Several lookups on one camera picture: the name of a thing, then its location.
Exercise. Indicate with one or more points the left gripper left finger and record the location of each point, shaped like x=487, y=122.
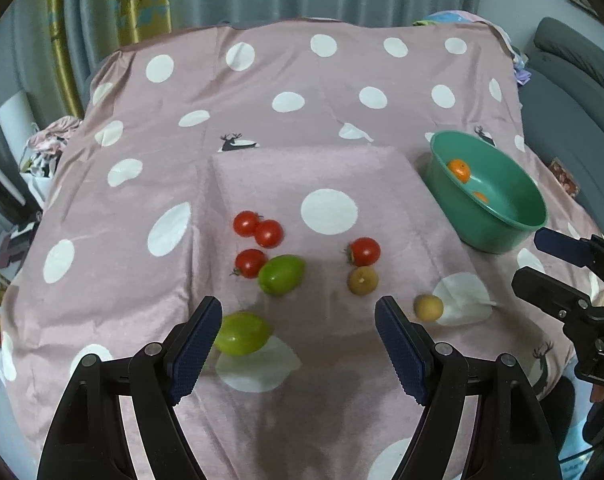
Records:
x=86, y=439

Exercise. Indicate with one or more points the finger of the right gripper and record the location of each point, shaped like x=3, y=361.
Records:
x=549, y=295
x=577, y=252

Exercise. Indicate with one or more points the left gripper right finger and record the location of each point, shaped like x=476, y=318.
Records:
x=511, y=438

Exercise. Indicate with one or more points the green plastic bowl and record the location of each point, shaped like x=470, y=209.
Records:
x=515, y=209

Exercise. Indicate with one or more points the large orange front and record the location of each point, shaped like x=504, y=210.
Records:
x=480, y=196

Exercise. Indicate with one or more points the brown longan fruit front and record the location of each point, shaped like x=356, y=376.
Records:
x=428, y=308

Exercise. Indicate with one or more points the brown longan fruit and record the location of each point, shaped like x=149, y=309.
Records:
x=428, y=308
x=362, y=280

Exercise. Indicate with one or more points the green fruit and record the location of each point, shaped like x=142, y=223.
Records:
x=242, y=333
x=281, y=275

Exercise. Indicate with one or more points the brown longan fruit back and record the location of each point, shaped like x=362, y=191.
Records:
x=362, y=280

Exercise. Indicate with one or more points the large red tomato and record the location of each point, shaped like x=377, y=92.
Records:
x=364, y=251

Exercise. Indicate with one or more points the small red tomato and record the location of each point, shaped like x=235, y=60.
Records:
x=249, y=262
x=269, y=233
x=246, y=222

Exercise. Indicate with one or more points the person's right hand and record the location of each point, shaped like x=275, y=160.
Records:
x=597, y=394

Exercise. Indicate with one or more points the grey sofa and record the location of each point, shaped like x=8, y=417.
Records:
x=563, y=109

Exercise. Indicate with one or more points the colourful folded fabric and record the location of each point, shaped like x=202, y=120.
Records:
x=519, y=60

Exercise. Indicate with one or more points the small red tomato back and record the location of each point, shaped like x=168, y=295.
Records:
x=246, y=222

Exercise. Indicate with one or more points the small red tomato front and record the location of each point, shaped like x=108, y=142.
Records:
x=269, y=233

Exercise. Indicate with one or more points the crumpled clothes pile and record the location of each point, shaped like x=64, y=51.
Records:
x=43, y=150

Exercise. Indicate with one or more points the pink polka dot cloth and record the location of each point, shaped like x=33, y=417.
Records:
x=323, y=127

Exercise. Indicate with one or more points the white cylinder lamp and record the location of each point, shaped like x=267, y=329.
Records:
x=17, y=122

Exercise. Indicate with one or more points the yellow patterned curtain band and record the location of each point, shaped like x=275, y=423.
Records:
x=85, y=32

